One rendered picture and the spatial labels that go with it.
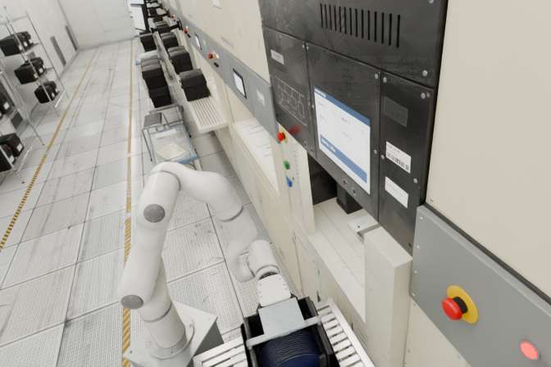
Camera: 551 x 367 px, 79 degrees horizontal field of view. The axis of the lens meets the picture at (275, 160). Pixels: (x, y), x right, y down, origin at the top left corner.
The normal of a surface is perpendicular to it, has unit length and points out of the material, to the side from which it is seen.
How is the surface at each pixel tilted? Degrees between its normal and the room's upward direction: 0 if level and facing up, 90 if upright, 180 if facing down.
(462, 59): 90
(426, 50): 90
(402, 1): 90
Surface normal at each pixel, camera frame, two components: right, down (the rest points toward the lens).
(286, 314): -0.14, -0.84
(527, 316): -0.93, 0.30
